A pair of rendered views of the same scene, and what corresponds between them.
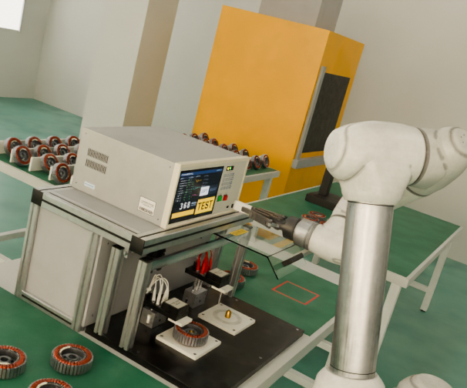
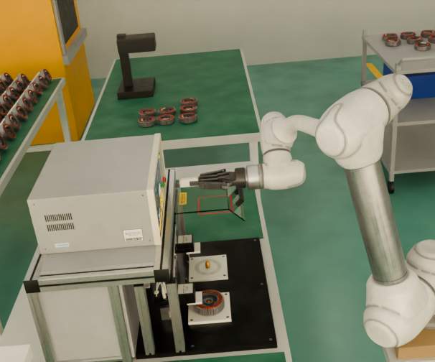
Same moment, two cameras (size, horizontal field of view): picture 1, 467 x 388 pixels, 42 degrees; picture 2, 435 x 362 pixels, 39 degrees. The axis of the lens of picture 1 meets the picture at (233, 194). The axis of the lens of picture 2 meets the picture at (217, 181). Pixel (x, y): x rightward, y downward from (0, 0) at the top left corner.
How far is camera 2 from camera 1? 86 cm
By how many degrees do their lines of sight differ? 27
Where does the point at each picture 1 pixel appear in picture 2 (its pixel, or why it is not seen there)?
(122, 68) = not seen: outside the picture
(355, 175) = (355, 151)
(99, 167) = (65, 225)
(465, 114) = not seen: outside the picture
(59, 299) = (98, 350)
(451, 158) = (403, 101)
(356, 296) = (382, 230)
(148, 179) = (124, 214)
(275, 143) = (36, 49)
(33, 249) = (48, 327)
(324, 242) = (278, 178)
